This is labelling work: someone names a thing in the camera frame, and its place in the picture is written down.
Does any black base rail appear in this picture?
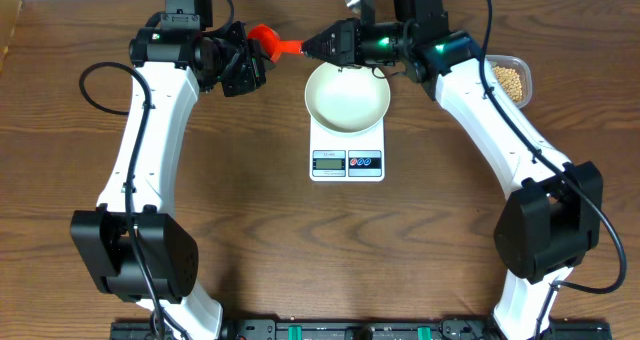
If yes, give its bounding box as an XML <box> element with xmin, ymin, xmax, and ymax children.
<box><xmin>109</xmin><ymin>318</ymin><xmax>613</xmax><ymax>340</ymax></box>

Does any cream white bowl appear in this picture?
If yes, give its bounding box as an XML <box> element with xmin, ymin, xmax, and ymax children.
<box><xmin>304</xmin><ymin>63</ymin><xmax>391</xmax><ymax>135</ymax></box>

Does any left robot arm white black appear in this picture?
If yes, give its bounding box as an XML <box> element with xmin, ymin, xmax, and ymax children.
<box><xmin>70</xmin><ymin>13</ymin><xmax>266</xmax><ymax>339</ymax></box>

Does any white digital kitchen scale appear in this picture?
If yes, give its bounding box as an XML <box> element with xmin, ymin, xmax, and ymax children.
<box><xmin>309</xmin><ymin>120</ymin><xmax>386</xmax><ymax>182</ymax></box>

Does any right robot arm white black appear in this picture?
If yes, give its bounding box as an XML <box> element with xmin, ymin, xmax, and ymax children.
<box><xmin>301</xmin><ymin>0</ymin><xmax>603</xmax><ymax>339</ymax></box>

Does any pile of soybeans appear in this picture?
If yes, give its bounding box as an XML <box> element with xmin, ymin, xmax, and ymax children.
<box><xmin>493</xmin><ymin>66</ymin><xmax>524</xmax><ymax>103</ymax></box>

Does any clear plastic container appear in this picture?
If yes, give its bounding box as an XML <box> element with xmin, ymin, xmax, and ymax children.
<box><xmin>486</xmin><ymin>55</ymin><xmax>533</xmax><ymax>109</ymax></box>

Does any red measuring scoop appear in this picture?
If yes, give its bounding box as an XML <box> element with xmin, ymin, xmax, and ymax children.
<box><xmin>248</xmin><ymin>24</ymin><xmax>303</xmax><ymax>63</ymax></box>

